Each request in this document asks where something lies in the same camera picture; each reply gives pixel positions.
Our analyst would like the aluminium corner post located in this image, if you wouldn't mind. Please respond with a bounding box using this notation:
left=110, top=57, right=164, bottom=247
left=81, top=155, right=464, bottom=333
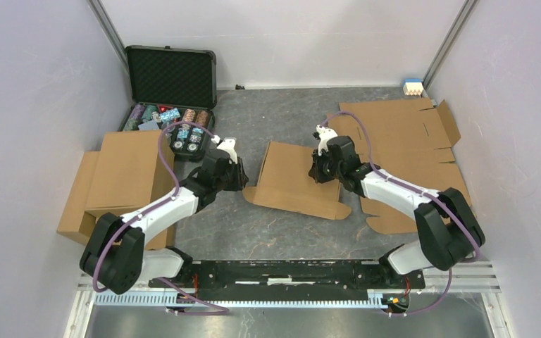
left=423, top=0, right=480, bottom=89
left=87, top=0, right=129, bottom=72

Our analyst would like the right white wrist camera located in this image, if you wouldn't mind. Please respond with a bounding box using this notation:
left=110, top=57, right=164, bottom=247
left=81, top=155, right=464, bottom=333
left=313, top=125, right=338, bottom=154

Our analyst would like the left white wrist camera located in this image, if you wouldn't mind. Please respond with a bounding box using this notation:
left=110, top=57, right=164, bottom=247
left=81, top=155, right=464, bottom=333
left=211, top=134, right=238, bottom=163

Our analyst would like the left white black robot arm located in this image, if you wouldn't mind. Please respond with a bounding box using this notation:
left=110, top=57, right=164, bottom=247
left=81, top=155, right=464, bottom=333
left=80, top=139, right=248, bottom=294

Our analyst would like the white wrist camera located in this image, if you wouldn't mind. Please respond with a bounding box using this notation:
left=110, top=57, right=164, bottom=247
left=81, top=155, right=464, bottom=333
left=313, top=125, right=338, bottom=154
left=211, top=134, right=238, bottom=163

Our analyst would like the cardboard box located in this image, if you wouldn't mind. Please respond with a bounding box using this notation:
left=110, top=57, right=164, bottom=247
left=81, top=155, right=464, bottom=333
left=85, top=130, right=175, bottom=218
left=56, top=151, right=180, bottom=251
left=242, top=141, right=352, bottom=220

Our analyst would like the black poker chip case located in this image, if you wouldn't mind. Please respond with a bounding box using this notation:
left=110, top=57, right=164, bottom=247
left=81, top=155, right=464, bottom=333
left=125, top=45, right=218, bottom=162

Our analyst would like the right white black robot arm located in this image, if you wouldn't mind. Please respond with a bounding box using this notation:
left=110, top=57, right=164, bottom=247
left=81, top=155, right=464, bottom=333
left=309, top=128, right=485, bottom=287

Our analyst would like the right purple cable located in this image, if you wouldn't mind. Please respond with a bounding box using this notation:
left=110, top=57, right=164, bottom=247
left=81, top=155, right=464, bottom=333
left=318, top=110, right=483, bottom=262

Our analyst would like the stack of flat cardboard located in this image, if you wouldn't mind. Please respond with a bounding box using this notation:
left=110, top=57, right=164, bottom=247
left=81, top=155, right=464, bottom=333
left=326, top=96, right=474, bottom=235

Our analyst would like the right aluminium corner post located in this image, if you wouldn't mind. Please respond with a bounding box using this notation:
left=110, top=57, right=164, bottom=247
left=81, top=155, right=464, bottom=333
left=423, top=0, right=480, bottom=89

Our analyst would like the white toothed cable duct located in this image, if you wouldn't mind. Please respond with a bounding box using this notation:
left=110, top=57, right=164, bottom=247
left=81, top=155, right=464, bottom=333
left=94, top=292, right=388, bottom=309

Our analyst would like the left aluminium corner post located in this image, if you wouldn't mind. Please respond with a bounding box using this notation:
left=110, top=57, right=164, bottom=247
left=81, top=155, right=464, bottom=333
left=87, top=0, right=129, bottom=72

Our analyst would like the white blue block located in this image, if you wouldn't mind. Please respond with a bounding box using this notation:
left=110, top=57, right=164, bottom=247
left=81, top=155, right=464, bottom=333
left=402, top=78, right=425, bottom=96

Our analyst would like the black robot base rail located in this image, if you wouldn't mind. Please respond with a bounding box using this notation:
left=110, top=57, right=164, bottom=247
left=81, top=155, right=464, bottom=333
left=171, top=259, right=425, bottom=301

